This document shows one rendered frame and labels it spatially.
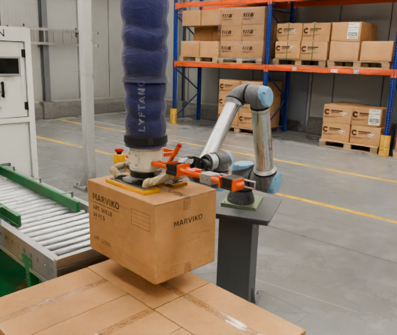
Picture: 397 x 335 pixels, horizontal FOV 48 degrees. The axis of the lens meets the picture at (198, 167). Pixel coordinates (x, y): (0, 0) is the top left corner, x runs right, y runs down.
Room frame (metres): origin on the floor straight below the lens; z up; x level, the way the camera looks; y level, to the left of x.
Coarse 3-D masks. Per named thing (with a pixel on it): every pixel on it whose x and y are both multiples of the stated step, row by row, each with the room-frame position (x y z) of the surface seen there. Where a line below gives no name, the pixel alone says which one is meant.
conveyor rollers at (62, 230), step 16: (0, 176) 4.24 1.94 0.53; (0, 192) 3.71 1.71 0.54; (16, 192) 3.72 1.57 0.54; (32, 192) 3.73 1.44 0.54; (16, 208) 3.28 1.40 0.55; (32, 208) 3.35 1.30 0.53; (48, 208) 3.35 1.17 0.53; (64, 208) 3.35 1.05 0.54; (32, 224) 2.98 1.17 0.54; (48, 224) 2.98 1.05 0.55; (64, 224) 2.98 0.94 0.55; (80, 224) 3.05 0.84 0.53; (48, 240) 2.70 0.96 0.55; (64, 240) 2.76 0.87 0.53; (80, 240) 2.74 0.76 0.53
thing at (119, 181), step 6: (108, 180) 2.29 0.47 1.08; (114, 180) 2.27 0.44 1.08; (120, 180) 2.26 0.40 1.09; (138, 180) 2.17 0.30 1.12; (120, 186) 2.21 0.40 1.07; (126, 186) 2.17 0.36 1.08; (132, 186) 2.16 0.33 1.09; (138, 186) 2.15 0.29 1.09; (150, 186) 2.16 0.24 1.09; (138, 192) 2.10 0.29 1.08; (144, 192) 2.07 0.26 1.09; (150, 192) 2.10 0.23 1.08; (156, 192) 2.12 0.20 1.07
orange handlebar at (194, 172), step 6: (168, 150) 2.55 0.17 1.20; (126, 156) 2.36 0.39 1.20; (156, 162) 2.20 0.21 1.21; (162, 162) 2.22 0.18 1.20; (180, 168) 2.07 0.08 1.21; (186, 168) 2.09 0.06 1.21; (192, 168) 2.05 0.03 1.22; (186, 174) 2.04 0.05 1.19; (192, 174) 2.00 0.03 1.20; (198, 174) 1.98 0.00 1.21; (216, 180) 1.90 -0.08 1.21; (240, 186) 1.82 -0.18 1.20
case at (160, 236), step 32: (96, 192) 2.29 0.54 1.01; (128, 192) 2.12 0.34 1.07; (160, 192) 2.13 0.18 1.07; (192, 192) 2.14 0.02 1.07; (96, 224) 2.30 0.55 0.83; (128, 224) 2.08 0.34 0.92; (160, 224) 1.95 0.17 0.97; (192, 224) 2.09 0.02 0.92; (128, 256) 2.08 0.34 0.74; (160, 256) 1.95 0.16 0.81; (192, 256) 2.09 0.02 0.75
